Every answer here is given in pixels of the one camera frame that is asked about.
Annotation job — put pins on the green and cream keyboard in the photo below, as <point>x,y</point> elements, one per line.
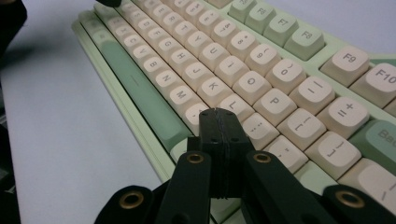
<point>274,105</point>

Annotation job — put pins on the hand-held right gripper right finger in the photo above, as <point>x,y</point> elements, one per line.
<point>237,140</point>

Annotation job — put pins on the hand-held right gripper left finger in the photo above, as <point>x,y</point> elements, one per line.
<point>213,130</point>

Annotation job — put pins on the black blurred object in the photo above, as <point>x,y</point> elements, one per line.
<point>11,21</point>

